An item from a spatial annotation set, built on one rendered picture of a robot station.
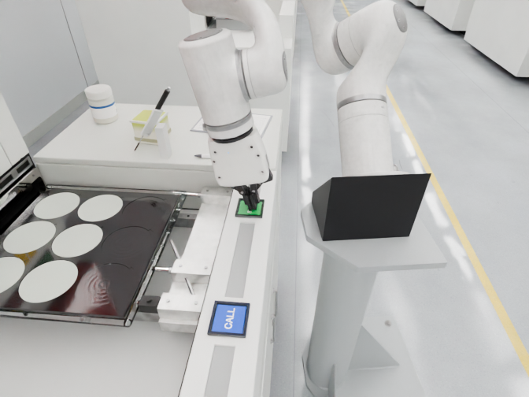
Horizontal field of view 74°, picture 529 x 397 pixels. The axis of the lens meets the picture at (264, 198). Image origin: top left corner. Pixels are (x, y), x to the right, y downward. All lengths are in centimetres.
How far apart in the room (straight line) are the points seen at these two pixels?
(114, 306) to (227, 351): 25
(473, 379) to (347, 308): 80
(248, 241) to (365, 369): 106
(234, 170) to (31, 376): 50
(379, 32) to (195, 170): 53
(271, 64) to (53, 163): 68
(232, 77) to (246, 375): 42
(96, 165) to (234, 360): 64
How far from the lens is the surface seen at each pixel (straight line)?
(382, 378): 162
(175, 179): 91
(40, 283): 79
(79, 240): 84
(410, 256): 89
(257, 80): 55
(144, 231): 81
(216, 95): 56
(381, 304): 183
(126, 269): 74
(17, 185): 102
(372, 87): 88
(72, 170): 103
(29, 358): 80
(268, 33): 57
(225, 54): 56
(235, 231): 68
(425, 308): 189
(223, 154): 63
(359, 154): 83
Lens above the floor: 143
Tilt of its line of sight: 38 degrees down
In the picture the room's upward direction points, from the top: straight up
